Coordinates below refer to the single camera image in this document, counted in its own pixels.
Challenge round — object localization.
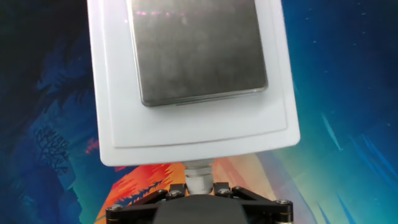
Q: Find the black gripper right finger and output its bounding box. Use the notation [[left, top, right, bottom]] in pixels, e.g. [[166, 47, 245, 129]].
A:
[[213, 182, 294, 224]]

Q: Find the white plastic drawer cabinet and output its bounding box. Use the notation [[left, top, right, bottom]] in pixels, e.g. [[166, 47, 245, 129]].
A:
[[86, 0, 302, 167]]

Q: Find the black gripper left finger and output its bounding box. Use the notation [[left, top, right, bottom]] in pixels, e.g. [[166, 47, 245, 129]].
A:
[[105, 182, 188, 224]]

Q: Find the forest sunset print cloth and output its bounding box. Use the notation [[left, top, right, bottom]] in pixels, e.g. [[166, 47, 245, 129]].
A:
[[0, 0, 398, 224]]

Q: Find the grey metal plate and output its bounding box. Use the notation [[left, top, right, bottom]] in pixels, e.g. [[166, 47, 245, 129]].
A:
[[126, 0, 269, 108]]

